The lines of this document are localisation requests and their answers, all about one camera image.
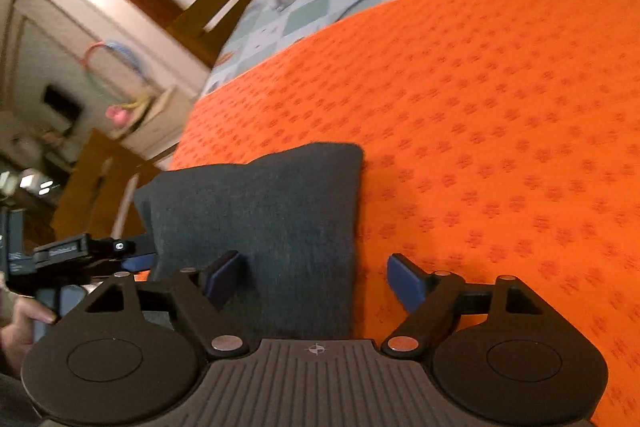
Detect dark grey shorts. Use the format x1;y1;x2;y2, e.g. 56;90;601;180
134;143;363;343

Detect person's left hand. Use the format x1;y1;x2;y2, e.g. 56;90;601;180
1;297;56;377

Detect wooden chair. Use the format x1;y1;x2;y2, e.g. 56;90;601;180
166;0;253;68
51;129;160;241

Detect pink kettlebell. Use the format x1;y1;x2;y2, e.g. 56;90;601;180
105;105;132;129

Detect orange patterned mat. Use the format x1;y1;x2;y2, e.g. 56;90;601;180
171;0;639;426

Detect colourful hula hoop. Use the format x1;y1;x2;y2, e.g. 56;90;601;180
79;40;155;107

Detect black wall television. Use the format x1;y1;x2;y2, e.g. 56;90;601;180
42;84;84;124

